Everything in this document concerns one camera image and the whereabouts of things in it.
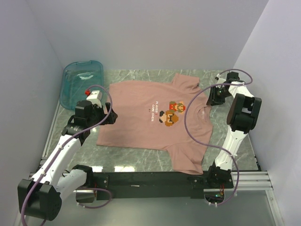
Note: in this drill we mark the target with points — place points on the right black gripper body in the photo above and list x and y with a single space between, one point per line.
219 94

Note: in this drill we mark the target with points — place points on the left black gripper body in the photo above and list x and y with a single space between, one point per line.
98 115

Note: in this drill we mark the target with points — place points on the pink printed t shirt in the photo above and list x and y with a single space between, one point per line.
169 116

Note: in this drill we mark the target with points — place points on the teal plastic bin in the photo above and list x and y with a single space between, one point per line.
77 77

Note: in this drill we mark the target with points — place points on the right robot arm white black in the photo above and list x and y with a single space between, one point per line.
241 119

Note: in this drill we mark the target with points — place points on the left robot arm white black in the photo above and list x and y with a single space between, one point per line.
42 195

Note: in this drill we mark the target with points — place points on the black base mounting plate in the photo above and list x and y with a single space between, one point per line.
153 185

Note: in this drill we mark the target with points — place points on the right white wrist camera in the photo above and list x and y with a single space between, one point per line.
220 80

